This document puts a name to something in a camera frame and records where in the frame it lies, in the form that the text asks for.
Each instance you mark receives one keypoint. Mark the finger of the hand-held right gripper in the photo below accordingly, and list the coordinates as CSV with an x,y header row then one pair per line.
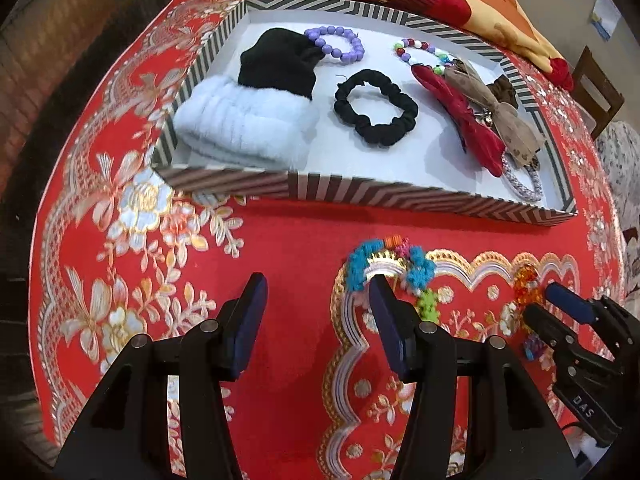
x,y
547,327
567,300

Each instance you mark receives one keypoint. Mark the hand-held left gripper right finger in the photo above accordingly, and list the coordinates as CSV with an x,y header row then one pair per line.
x,y
387,325

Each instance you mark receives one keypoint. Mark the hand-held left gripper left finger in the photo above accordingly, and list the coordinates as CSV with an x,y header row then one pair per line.
x,y
250,320

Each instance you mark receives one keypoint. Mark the striped box white inside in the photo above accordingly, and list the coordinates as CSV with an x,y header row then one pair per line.
x,y
430,160

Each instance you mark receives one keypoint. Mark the beige mesh hair bow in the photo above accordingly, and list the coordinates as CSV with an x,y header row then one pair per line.
x,y
515,135

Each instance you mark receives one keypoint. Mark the red satin hair bow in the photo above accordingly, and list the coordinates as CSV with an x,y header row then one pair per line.
x,y
470,130

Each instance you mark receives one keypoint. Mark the brown scrunchie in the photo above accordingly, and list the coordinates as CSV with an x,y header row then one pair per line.
x,y
505,90

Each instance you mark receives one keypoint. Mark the black scrunchie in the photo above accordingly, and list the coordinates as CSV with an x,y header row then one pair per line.
x,y
345,105

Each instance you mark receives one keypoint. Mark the black knit headband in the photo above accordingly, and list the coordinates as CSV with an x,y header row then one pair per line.
x,y
275,65

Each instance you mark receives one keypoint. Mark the small purple hair clip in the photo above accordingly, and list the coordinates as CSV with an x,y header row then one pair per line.
x,y
532,349

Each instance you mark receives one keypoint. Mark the red floral bedsheet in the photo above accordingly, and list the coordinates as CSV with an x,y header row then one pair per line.
x,y
280,240

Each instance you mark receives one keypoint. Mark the grey patterned cloth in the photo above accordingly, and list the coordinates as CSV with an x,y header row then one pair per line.
x,y
620,170

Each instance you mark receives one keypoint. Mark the white fluffy headband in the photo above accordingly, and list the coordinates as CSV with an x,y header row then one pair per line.
x,y
240,120

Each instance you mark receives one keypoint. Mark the wooden chair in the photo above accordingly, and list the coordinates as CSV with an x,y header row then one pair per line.
x,y
585,75

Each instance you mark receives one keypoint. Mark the white blue wall notice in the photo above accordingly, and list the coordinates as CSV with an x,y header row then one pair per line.
x,y
605,15

